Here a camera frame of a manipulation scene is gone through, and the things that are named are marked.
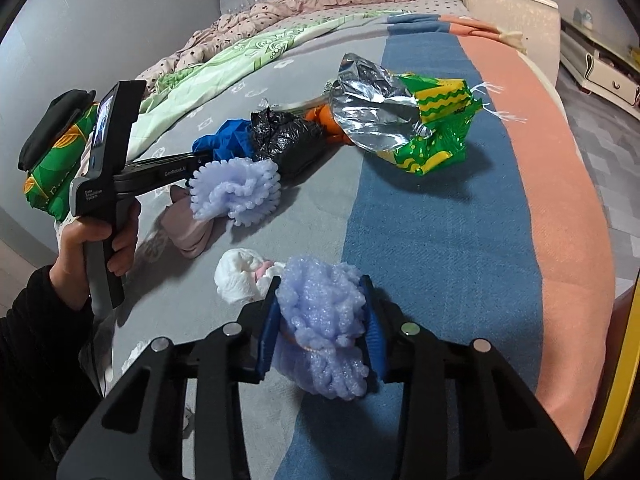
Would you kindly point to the dotted bed sheet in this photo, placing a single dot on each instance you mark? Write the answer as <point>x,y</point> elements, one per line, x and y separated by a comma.
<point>425,1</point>

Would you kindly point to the pink cloth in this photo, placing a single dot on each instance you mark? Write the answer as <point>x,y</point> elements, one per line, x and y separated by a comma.
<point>187,232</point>

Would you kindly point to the purple foam fruit net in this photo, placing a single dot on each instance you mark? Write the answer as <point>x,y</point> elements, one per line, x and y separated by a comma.
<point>320,320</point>
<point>235,190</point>

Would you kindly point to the pink dotted quilt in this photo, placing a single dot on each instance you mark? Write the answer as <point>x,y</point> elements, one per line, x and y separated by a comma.
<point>235,25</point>

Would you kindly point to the green patterned bundle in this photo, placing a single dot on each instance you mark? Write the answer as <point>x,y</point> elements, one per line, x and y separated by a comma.
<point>50,170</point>

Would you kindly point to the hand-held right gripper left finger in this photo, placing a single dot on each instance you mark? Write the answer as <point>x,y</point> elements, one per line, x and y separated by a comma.
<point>267,332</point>

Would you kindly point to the orange peel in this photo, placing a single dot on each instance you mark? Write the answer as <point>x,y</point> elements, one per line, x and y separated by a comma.
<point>322,116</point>

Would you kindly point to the blue plastic bag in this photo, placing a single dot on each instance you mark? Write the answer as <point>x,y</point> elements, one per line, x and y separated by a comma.
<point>227,137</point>

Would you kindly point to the person's left hand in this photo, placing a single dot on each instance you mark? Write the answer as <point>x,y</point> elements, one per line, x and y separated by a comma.
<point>70,255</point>

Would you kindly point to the black plastic bag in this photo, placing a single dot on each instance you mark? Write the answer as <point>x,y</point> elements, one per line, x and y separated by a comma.
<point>285,142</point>

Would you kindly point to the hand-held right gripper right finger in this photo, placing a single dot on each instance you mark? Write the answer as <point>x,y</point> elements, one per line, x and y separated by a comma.
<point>376,332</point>

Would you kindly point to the large white low cabinet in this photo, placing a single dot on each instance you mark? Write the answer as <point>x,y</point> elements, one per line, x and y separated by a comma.
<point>605,65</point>

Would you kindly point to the white tissue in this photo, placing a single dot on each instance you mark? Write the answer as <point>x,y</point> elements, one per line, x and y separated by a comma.
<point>237,272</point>

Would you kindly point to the person's left forearm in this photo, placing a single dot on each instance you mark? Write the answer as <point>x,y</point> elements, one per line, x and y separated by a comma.
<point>40,360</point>

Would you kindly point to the green floral quilt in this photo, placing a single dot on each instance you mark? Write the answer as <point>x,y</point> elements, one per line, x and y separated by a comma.
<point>260,45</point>

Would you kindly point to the striped deer print blanket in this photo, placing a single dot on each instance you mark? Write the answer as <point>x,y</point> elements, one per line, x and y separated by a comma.
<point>450,260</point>

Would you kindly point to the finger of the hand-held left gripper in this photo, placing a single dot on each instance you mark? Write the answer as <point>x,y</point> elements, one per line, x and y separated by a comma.
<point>199,149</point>

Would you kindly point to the green foil snack bag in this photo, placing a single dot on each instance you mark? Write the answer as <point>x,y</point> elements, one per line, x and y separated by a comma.
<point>380,105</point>

